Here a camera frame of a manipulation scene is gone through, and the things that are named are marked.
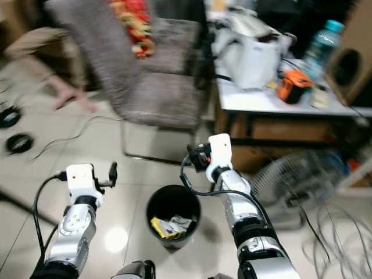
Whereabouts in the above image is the red yellow garland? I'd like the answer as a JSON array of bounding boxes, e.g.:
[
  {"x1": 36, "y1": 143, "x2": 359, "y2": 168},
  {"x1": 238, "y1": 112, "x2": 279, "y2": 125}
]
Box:
[{"x1": 109, "y1": 0, "x2": 156, "y2": 60}]

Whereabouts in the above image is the black round rubbish bin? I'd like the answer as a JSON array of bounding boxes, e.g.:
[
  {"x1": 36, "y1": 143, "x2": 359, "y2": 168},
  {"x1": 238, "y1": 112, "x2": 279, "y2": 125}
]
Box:
[{"x1": 146, "y1": 185, "x2": 203, "y2": 251}]

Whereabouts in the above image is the person leg in beige trousers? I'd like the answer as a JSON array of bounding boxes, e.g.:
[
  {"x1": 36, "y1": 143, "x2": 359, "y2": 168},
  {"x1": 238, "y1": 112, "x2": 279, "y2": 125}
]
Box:
[{"x1": 3, "y1": 26, "x2": 97, "y2": 115}]

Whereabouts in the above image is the thin grey floor cable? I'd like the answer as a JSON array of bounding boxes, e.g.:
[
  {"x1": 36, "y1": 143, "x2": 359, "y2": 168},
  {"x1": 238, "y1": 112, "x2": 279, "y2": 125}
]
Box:
[{"x1": 31, "y1": 115, "x2": 124, "y2": 161}]

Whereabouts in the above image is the wooden desk with white top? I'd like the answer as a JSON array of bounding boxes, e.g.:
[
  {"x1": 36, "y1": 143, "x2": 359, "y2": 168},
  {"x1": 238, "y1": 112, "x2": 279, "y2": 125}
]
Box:
[{"x1": 209, "y1": 55, "x2": 372, "y2": 174}]

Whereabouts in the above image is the white crumpled paper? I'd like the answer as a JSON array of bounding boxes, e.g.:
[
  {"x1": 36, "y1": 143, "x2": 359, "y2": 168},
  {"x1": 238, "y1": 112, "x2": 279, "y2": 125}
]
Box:
[{"x1": 167, "y1": 215, "x2": 194, "y2": 234}]

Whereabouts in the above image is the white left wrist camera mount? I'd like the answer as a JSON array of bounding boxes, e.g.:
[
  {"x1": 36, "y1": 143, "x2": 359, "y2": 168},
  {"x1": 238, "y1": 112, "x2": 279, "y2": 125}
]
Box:
[{"x1": 66, "y1": 164, "x2": 99, "y2": 199}]

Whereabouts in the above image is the wire grille floor fan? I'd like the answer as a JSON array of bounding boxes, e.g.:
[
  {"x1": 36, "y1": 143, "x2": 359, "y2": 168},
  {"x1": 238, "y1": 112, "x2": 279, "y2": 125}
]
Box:
[{"x1": 249, "y1": 149, "x2": 350, "y2": 231}]

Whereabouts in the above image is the yellow snack wrapper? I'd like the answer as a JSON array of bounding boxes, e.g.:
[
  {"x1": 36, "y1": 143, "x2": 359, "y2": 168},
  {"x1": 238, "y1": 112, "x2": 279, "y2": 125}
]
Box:
[{"x1": 151, "y1": 216, "x2": 174, "y2": 239}]

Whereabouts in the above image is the black coiled cable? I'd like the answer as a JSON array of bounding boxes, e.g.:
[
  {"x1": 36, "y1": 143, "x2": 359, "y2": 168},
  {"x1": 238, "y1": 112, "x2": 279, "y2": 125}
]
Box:
[
  {"x1": 5, "y1": 132, "x2": 35, "y2": 155},
  {"x1": 0, "y1": 105, "x2": 23, "y2": 129}
]

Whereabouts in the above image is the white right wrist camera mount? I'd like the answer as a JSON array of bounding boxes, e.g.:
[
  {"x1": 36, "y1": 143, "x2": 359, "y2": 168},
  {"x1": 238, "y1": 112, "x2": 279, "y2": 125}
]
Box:
[{"x1": 207, "y1": 133, "x2": 233, "y2": 178}]

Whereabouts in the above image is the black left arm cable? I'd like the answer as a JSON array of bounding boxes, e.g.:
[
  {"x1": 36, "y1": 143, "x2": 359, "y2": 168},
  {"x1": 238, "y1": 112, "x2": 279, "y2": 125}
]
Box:
[{"x1": 33, "y1": 171, "x2": 68, "y2": 275}]

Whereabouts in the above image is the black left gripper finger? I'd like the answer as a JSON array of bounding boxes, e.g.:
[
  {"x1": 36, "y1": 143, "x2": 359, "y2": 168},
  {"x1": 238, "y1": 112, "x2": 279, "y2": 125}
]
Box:
[{"x1": 99, "y1": 162, "x2": 119, "y2": 188}]

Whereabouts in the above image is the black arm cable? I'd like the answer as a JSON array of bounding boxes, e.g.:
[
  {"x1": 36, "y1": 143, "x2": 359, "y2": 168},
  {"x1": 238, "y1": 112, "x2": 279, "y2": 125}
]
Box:
[
  {"x1": 180, "y1": 151, "x2": 271, "y2": 228},
  {"x1": 33, "y1": 171, "x2": 68, "y2": 275}
]

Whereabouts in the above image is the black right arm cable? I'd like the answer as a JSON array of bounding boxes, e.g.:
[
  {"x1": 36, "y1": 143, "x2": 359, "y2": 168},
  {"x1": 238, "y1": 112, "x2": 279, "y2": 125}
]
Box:
[{"x1": 180, "y1": 151, "x2": 271, "y2": 228}]

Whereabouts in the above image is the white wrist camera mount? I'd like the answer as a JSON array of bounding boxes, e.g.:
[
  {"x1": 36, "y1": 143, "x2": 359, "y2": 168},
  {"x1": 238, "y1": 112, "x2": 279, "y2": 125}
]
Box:
[
  {"x1": 207, "y1": 133, "x2": 233, "y2": 178},
  {"x1": 66, "y1": 164, "x2": 99, "y2": 199}
]

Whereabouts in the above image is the brown speaker box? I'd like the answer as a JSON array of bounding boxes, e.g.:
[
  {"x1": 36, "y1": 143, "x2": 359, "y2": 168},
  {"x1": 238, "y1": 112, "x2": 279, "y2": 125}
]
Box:
[{"x1": 325, "y1": 0, "x2": 372, "y2": 106}]

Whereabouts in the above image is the grey fabric metal-frame chair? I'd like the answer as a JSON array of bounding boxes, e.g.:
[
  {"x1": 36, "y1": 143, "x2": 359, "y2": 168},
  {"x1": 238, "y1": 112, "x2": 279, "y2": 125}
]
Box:
[{"x1": 44, "y1": 0, "x2": 211, "y2": 167}]

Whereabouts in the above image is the clear bottle with teal cap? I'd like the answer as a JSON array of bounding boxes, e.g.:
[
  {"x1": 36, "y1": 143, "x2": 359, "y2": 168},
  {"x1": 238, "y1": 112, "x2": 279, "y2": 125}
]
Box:
[{"x1": 302, "y1": 19, "x2": 346, "y2": 83}]

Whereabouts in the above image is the orange black device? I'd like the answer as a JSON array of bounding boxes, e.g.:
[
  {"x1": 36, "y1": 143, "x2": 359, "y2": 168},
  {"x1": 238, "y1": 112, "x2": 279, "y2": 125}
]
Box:
[{"x1": 277, "y1": 69, "x2": 314, "y2": 106}]

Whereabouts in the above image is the small beige item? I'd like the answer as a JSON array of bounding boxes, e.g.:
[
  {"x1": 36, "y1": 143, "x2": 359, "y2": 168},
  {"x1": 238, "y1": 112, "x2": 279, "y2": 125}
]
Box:
[{"x1": 311, "y1": 85, "x2": 332, "y2": 110}]

